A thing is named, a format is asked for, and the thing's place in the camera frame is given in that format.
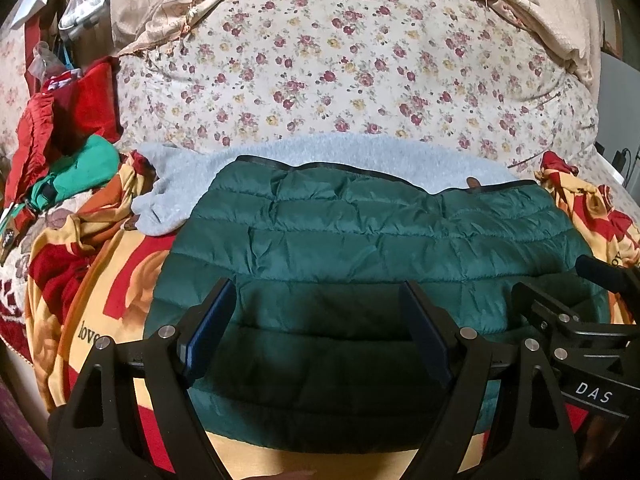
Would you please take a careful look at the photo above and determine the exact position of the yellow red rose blanket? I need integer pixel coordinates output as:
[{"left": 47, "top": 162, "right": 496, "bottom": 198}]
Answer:
[{"left": 25, "top": 152, "right": 639, "bottom": 479}]

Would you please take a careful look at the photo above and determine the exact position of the light grey fleece garment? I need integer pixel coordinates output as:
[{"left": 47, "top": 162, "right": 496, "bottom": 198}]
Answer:
[{"left": 131, "top": 133, "right": 516, "bottom": 236}]

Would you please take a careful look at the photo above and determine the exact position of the green quilted puffer jacket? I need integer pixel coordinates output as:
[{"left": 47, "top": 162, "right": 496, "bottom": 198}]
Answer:
[{"left": 145, "top": 156, "right": 610, "bottom": 453}]

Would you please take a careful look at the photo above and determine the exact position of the teal green garment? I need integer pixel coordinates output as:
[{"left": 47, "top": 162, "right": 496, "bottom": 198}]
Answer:
[{"left": 26, "top": 134, "right": 120, "bottom": 214}]

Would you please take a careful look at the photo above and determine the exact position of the white floral quilt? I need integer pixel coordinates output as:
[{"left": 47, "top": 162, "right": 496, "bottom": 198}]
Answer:
[{"left": 117, "top": 0, "right": 598, "bottom": 171}]

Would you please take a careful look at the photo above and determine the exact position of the clear plastic storage container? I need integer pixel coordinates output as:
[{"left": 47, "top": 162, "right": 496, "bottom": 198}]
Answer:
[{"left": 58, "top": 0, "right": 111, "bottom": 41}]

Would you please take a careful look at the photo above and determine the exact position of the red garment pile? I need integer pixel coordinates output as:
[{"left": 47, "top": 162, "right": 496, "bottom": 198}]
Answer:
[{"left": 4, "top": 56, "right": 122, "bottom": 203}]

